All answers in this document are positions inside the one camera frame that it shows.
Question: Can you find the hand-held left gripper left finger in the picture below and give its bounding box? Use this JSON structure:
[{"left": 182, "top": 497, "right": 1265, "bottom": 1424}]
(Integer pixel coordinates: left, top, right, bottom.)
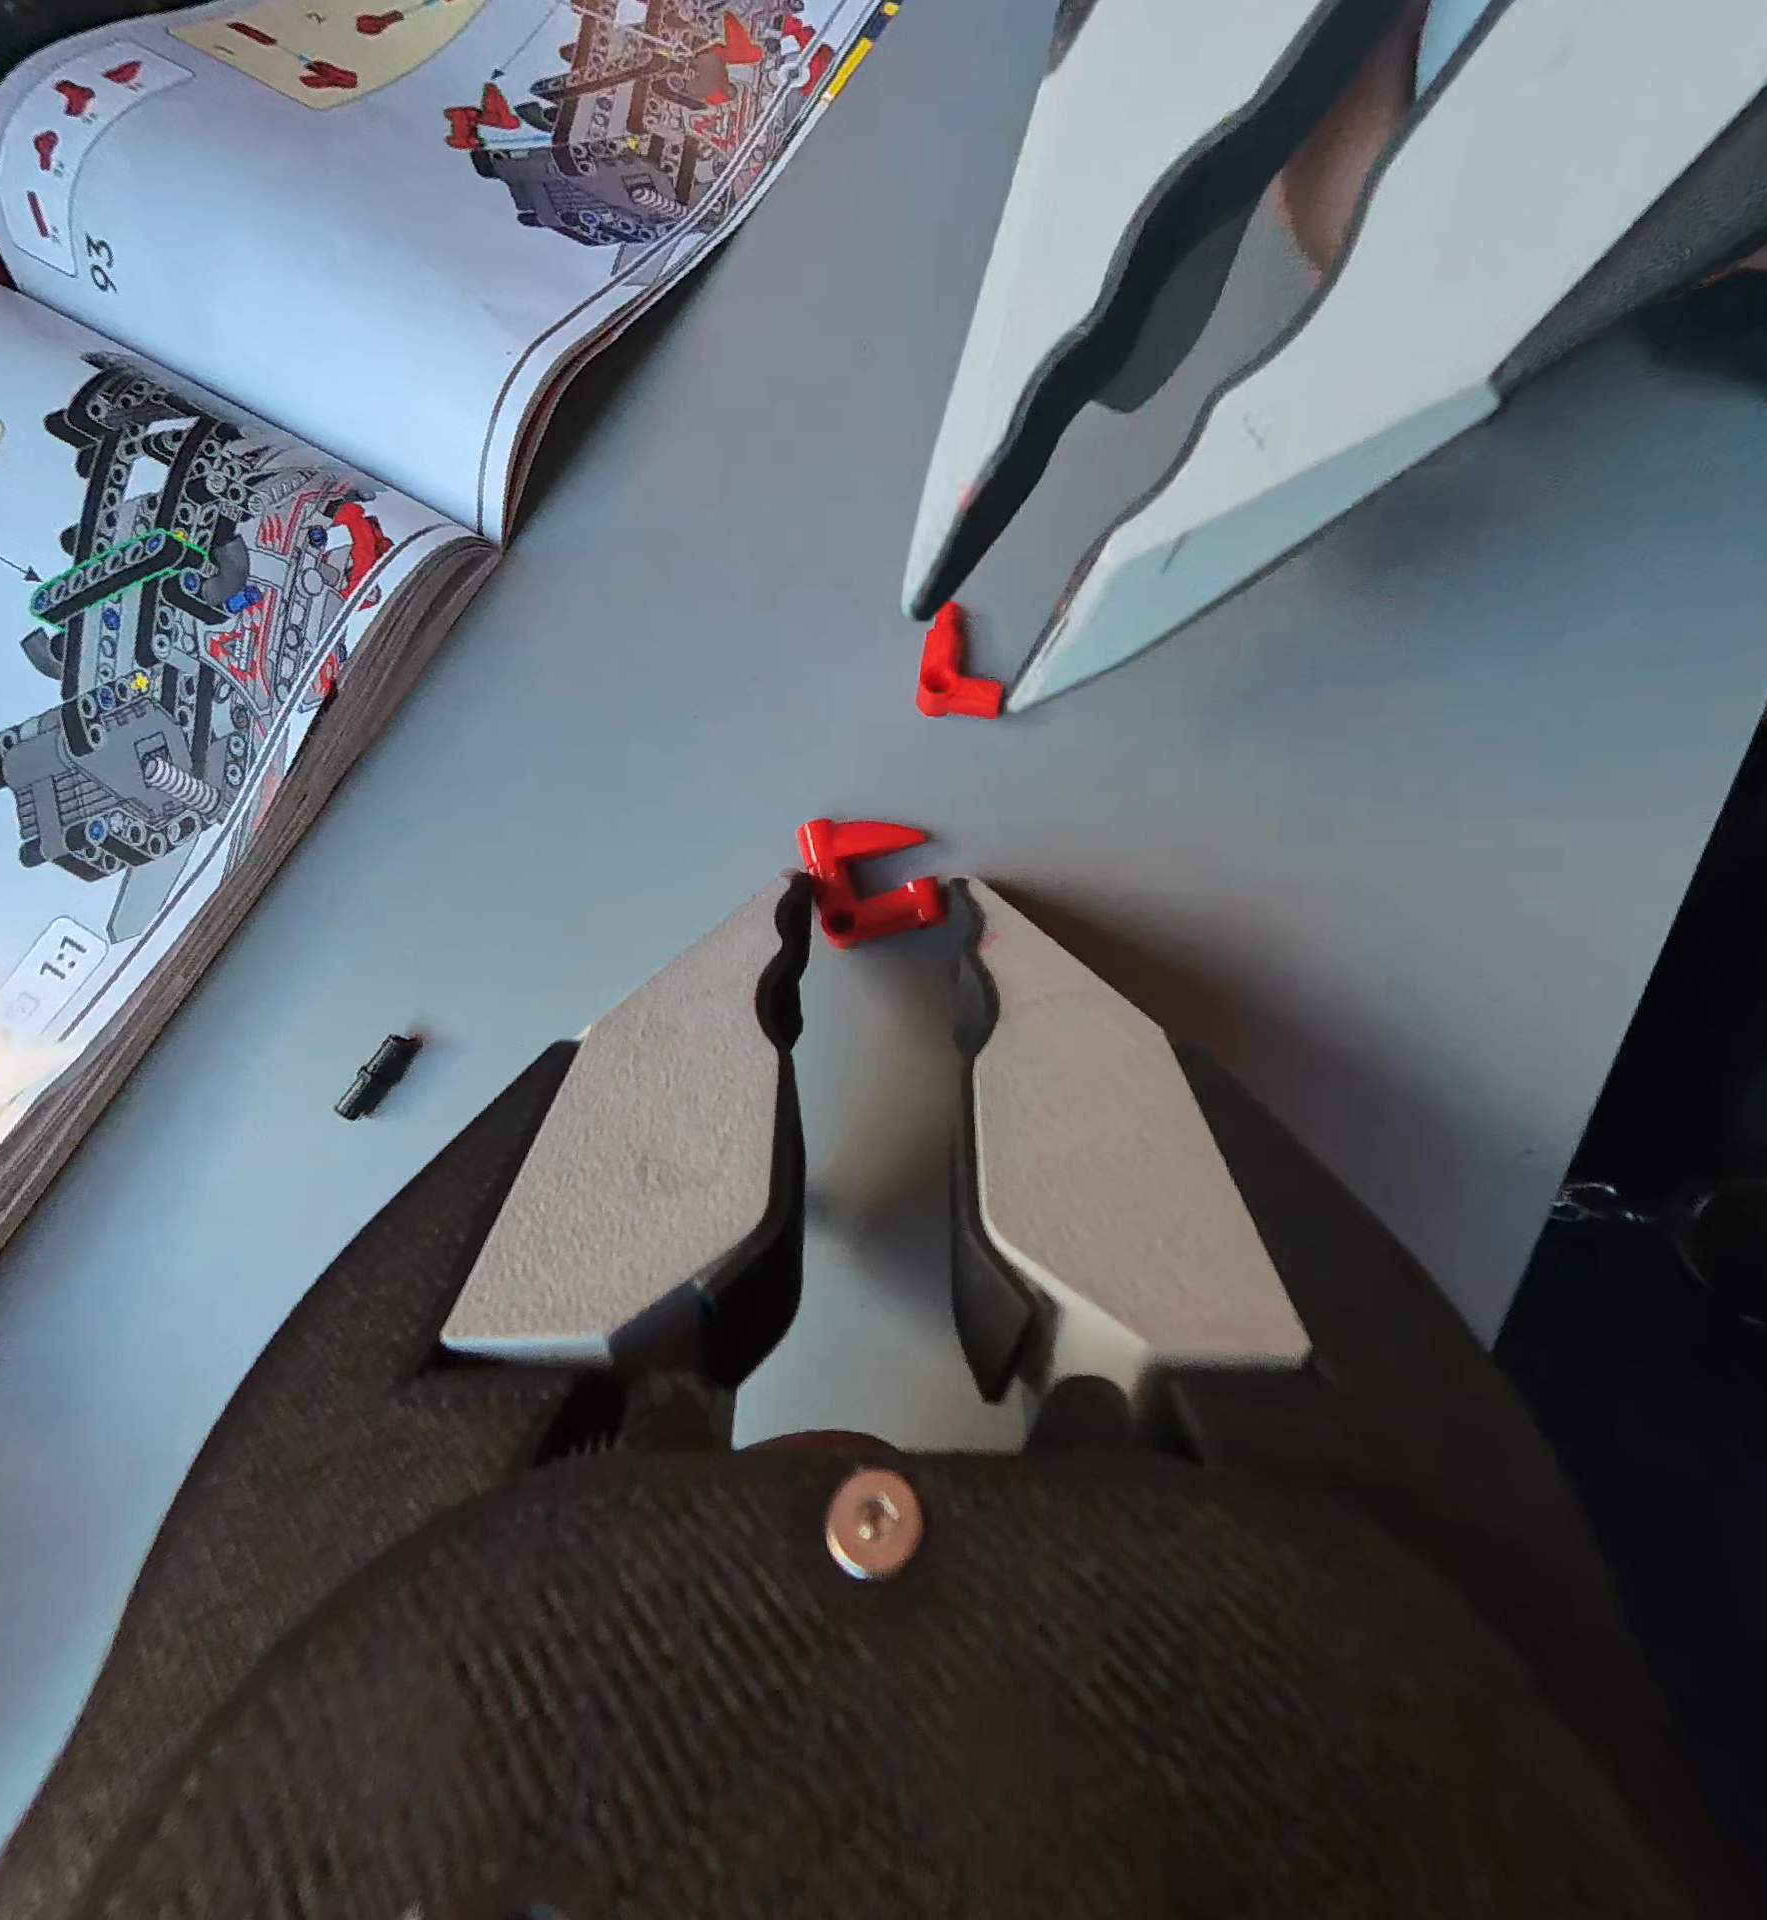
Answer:
[{"left": 437, "top": 873, "right": 817, "bottom": 1404}]

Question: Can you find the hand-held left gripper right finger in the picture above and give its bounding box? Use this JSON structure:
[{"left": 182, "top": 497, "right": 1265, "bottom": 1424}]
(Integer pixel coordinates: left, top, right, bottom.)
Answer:
[{"left": 947, "top": 877, "right": 1315, "bottom": 1408}]

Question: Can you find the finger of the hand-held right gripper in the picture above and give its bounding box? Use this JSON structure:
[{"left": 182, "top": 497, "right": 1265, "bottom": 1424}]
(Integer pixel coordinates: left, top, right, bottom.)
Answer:
[
  {"left": 901, "top": 0, "right": 1402, "bottom": 621},
  {"left": 1006, "top": 0, "right": 1767, "bottom": 716}
]

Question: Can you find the red lego claw assembly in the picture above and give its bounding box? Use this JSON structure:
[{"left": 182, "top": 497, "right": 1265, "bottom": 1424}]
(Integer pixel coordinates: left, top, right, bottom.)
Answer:
[{"left": 797, "top": 817, "right": 947, "bottom": 949}]

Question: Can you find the red lego short connector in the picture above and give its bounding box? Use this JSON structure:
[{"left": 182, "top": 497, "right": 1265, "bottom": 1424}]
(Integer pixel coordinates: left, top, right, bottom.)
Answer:
[{"left": 915, "top": 603, "right": 1008, "bottom": 718}]

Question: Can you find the black lego pin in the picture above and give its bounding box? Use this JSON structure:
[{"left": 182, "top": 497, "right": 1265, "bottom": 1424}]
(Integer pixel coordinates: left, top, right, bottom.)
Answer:
[{"left": 334, "top": 1030, "right": 427, "bottom": 1124}]

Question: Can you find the lego instruction booklet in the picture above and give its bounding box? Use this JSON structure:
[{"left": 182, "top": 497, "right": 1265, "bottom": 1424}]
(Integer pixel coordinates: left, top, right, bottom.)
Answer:
[{"left": 0, "top": 0, "right": 907, "bottom": 1345}]

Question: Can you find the person's right hand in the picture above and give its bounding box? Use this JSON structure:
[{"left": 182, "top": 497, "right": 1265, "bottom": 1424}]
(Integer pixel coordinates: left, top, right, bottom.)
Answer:
[{"left": 1273, "top": 38, "right": 1424, "bottom": 278}]

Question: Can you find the person's dark navy clothing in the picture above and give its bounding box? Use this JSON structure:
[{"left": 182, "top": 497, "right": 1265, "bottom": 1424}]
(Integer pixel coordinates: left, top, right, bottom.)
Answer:
[{"left": 1490, "top": 720, "right": 1767, "bottom": 1920}]

